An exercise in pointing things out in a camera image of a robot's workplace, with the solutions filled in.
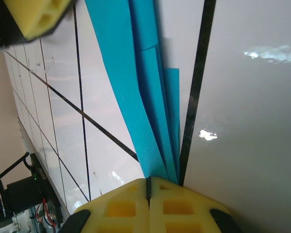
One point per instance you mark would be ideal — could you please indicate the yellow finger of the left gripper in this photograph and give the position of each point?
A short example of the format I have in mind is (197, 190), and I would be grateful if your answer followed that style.
(36, 17)

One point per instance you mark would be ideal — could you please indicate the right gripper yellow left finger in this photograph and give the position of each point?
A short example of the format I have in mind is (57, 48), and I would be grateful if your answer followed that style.
(118, 208)

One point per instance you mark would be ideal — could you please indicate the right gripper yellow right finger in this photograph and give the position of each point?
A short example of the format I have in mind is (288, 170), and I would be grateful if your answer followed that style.
(182, 208)

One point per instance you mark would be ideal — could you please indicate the blue rectangular block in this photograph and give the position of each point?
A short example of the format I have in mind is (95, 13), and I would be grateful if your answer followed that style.
(135, 109)

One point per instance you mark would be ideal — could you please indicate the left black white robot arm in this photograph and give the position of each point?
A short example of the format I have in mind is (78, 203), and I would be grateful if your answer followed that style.
(21, 194)

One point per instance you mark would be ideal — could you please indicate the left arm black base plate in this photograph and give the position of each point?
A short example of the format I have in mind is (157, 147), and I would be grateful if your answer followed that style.
(42, 179)

